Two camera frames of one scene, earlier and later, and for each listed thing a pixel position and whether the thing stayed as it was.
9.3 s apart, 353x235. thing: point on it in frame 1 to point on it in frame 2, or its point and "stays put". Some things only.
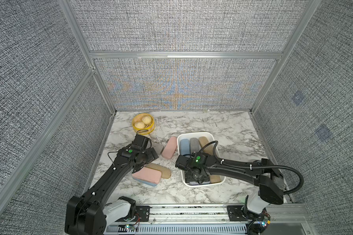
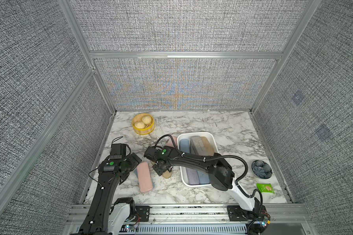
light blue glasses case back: x=185 y=147 stays put
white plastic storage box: x=189 y=142 stays put
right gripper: x=187 y=178 to x=158 y=171
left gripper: x=150 y=156 to x=134 y=159
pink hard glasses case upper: x=170 y=148 stays put
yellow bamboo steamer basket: x=143 y=124 stays put
